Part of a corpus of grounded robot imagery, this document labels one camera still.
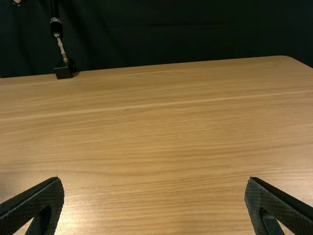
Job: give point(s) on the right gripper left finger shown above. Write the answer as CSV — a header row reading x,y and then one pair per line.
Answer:
x,y
14,215

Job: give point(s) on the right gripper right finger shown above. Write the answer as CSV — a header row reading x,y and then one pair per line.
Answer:
x,y
281,205

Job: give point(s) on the black clamp stand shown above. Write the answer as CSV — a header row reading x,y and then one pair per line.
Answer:
x,y
64,72

